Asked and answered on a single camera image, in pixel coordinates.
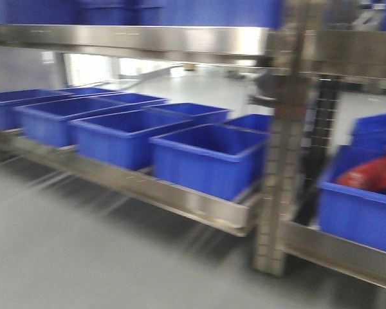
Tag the blue bin leftmost front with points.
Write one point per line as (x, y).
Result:
(9, 100)

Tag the blue bin nearest post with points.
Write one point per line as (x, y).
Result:
(217, 160)

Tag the blue bin back row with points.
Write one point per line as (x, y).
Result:
(198, 113)

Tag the blue bin behind post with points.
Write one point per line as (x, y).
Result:
(254, 122)

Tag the blue bin with red bag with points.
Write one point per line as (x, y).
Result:
(346, 212)

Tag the red snack bag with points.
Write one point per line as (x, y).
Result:
(369, 176)

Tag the stainless steel shelf rack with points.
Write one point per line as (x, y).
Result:
(299, 54)

